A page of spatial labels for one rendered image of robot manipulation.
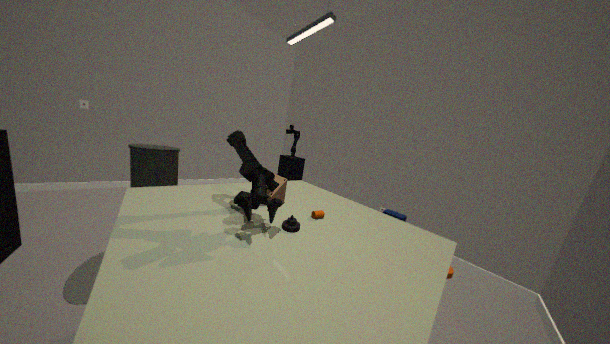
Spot orange knob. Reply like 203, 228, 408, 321
312, 210, 324, 219

